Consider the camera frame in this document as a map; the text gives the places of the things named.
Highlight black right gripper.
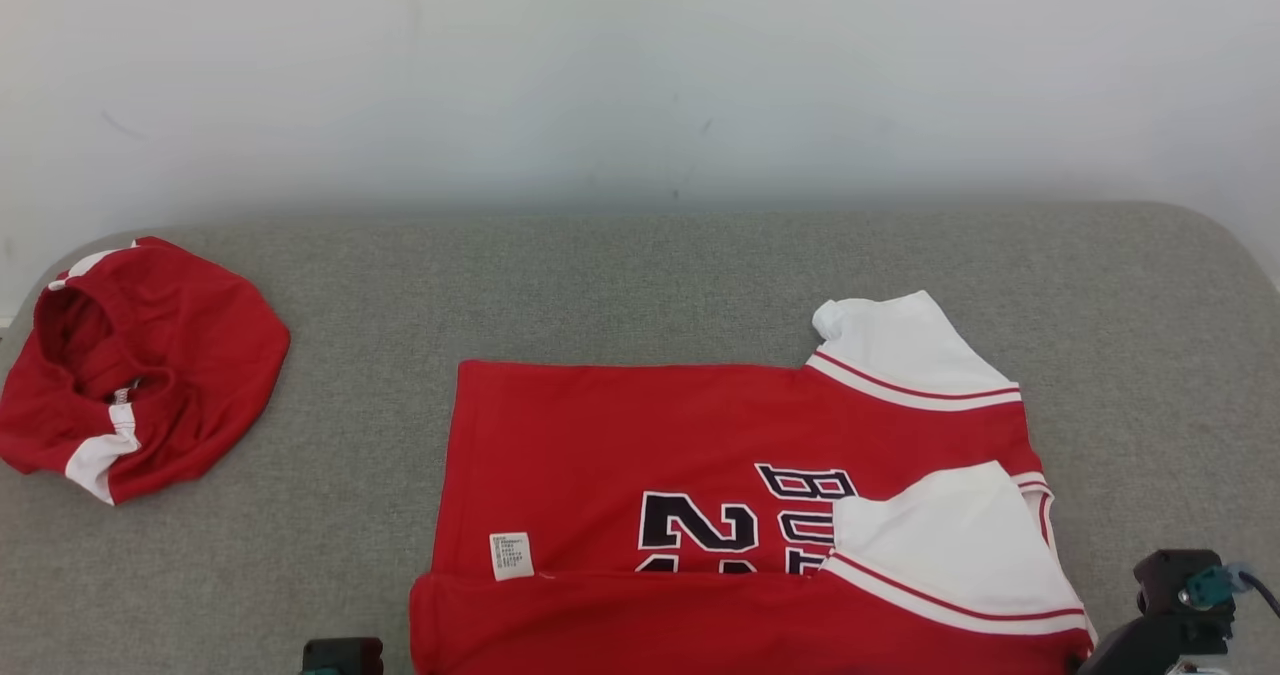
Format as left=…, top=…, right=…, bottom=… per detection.
left=1078, top=615, right=1231, bottom=675

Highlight red white basketball jersey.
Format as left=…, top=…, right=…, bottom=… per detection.
left=408, top=290, right=1099, bottom=675

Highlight red white shorts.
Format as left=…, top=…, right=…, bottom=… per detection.
left=0, top=236, right=292, bottom=507

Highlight black cable with teal plug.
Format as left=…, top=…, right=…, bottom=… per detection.
left=1178, top=563, right=1280, bottom=621

